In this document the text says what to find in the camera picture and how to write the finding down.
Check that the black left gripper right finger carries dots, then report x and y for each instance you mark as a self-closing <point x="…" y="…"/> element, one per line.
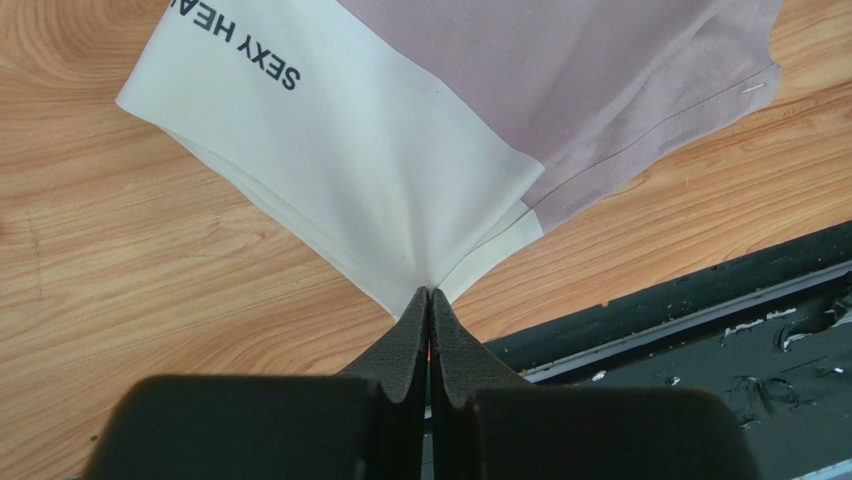
<point x="490" y="423"/>

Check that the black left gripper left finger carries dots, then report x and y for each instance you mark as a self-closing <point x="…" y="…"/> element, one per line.
<point x="364" y="422"/>

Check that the pink underwear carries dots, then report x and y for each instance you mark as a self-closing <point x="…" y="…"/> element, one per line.
<point x="421" y="143"/>

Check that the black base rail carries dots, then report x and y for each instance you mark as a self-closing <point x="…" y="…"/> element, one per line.
<point x="769" y="333"/>

